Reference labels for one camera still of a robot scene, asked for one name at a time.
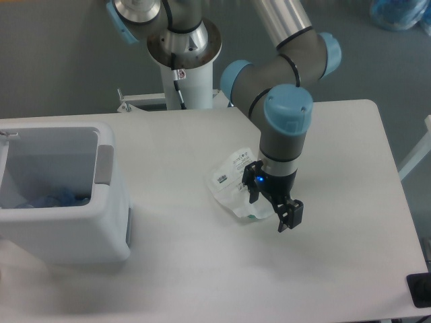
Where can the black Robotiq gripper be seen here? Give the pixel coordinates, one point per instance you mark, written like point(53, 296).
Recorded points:
point(276, 189)

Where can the clear crushed plastic bottle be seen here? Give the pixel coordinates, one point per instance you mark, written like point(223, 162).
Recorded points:
point(61, 197)

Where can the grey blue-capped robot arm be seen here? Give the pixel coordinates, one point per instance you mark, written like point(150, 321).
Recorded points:
point(272, 96)

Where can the white trash can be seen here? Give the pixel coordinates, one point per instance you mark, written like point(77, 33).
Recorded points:
point(39, 157)

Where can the white plastic medical packaging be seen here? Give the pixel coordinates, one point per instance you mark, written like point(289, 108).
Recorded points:
point(225, 184)

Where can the black device at table edge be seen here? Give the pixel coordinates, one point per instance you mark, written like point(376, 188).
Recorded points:
point(419, 288)

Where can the blue plastic bag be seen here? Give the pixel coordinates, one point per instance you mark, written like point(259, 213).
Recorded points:
point(397, 16)

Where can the white metal base frame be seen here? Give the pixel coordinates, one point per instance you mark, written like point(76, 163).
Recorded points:
point(157, 102)

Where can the white frame leg right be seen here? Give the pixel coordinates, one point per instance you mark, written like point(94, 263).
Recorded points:
point(417, 153)

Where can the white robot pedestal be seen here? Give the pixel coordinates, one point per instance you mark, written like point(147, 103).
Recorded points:
point(186, 65)

